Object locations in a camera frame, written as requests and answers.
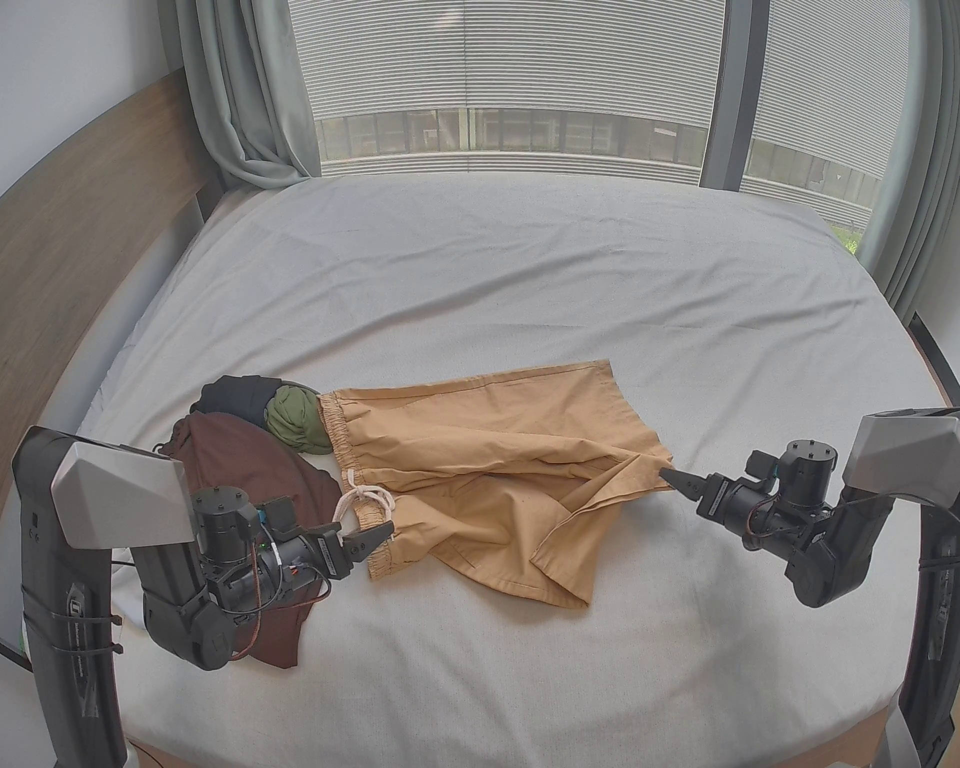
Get window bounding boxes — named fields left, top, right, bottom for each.
left=287, top=0, right=931, bottom=256

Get green garment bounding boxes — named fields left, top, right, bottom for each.
left=264, top=382, right=331, bottom=457

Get black garment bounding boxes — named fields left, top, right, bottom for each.
left=189, top=375, right=290, bottom=432

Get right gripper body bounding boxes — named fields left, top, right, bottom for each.
left=696, top=471, right=777, bottom=537

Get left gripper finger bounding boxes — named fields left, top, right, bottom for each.
left=347, top=529, right=396, bottom=566
left=339, top=519, right=397, bottom=549

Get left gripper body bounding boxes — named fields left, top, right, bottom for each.
left=277, top=522, right=359, bottom=591

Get tan shorts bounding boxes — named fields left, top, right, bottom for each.
left=316, top=358, right=676, bottom=611

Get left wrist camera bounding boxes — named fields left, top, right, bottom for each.
left=253, top=495, right=297, bottom=535

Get grey-green curtain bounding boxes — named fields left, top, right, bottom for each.
left=853, top=0, right=960, bottom=325
left=159, top=0, right=325, bottom=191

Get brown garment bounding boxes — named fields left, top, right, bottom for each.
left=153, top=411, right=342, bottom=670

